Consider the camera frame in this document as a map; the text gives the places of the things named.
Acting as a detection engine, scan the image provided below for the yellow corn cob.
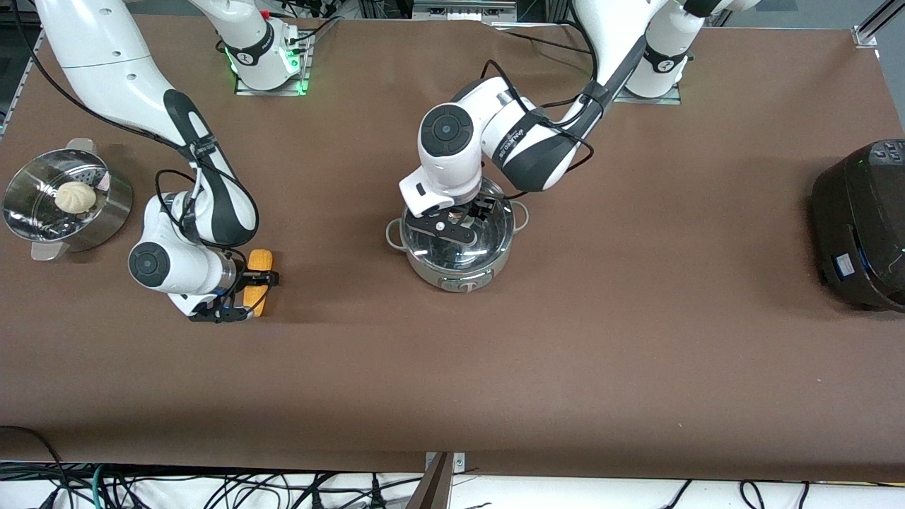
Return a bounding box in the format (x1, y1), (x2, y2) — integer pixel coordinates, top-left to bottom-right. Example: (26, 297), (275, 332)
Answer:
(243, 248), (275, 317)

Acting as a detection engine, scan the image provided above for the black cable bundle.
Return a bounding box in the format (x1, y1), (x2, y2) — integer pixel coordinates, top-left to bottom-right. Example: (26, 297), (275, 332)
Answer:
(0, 424), (425, 509)

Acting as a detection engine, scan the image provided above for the glass pot lid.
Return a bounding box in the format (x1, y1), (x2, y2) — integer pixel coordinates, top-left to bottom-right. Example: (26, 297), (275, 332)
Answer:
(399, 179), (516, 274)

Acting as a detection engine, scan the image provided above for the metal table edge bracket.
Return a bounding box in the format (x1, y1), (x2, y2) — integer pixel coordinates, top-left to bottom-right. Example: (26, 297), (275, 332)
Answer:
(406, 451), (467, 509)

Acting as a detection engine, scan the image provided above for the steel pot with glass lid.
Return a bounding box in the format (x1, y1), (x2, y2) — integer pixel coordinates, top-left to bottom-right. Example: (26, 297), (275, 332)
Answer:
(385, 177), (530, 294)

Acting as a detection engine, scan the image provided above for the stainless steel steamer pot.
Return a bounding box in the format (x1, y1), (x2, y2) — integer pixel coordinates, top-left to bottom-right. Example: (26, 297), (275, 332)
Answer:
(2, 137), (134, 262)

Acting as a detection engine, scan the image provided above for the white steamed bun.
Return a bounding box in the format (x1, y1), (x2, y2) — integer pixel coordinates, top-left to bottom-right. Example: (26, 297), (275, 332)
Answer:
(55, 181), (98, 215)

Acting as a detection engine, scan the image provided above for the aluminium frame corner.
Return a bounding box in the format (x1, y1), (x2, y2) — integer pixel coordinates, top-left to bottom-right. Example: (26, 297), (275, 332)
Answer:
(851, 0), (905, 48)

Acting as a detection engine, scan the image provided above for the black rice cooker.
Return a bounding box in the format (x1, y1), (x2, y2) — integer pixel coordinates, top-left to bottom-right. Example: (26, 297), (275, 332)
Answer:
(811, 139), (905, 313)

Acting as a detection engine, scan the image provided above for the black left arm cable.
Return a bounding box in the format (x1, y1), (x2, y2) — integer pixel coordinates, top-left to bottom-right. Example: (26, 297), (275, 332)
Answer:
(482, 59), (596, 193)

